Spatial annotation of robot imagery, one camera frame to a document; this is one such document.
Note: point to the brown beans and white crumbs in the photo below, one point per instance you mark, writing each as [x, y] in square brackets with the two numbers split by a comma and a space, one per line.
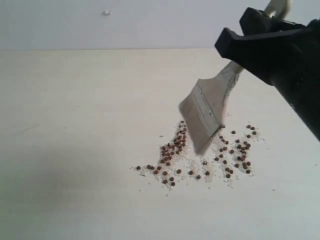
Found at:
[162, 158]

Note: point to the wooden paint brush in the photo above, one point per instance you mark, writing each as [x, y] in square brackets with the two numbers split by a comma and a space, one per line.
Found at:
[204, 109]

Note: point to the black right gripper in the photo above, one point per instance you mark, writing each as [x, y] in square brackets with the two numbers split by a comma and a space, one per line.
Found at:
[281, 53]

